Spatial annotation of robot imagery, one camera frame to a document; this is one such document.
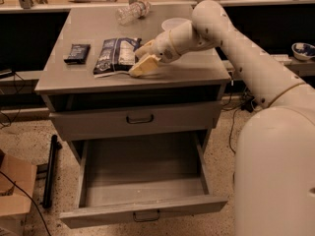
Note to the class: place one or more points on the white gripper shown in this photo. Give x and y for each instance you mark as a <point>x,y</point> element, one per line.
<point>162,48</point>

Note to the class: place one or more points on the blue chip bag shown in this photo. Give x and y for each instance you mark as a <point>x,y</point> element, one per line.
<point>117,56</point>

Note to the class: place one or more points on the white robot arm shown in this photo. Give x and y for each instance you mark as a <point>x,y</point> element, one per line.
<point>275,155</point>

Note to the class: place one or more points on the grey drawer cabinet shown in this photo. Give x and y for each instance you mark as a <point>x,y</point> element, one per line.
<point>194,77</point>

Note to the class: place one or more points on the grey upper drawer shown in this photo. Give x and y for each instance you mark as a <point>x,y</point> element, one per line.
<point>135,121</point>

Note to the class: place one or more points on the grey open lower drawer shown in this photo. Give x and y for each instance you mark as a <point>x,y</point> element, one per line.
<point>142,179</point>

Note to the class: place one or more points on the white ceramic bowl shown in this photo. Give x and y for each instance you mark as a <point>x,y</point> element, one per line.
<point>176,24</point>

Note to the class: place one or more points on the clear plastic water bottle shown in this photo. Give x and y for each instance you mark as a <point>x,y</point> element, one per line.
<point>132,12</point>

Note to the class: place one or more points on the small black snack packet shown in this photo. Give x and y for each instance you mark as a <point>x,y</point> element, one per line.
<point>78,54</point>

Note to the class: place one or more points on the black power adapter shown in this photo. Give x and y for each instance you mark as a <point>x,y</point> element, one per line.
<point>249,105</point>

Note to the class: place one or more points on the black metal bar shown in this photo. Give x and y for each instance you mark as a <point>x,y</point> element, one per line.
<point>47,196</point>

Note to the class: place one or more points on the brown cardboard box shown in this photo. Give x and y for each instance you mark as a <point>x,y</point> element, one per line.
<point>16,188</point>

